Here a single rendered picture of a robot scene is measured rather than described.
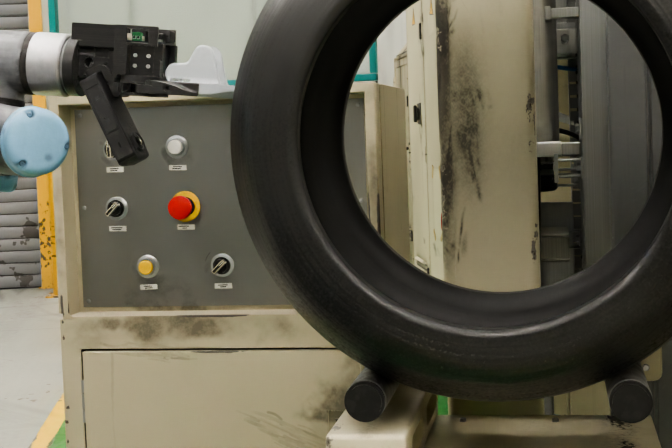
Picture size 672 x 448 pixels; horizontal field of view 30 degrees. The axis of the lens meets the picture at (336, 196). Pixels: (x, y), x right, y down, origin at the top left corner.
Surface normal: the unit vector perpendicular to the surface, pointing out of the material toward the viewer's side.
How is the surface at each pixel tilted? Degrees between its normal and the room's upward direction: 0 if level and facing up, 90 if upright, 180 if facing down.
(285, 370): 90
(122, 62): 91
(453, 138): 90
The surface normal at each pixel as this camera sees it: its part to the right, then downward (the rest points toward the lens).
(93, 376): -0.17, 0.06
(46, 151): 0.55, 0.03
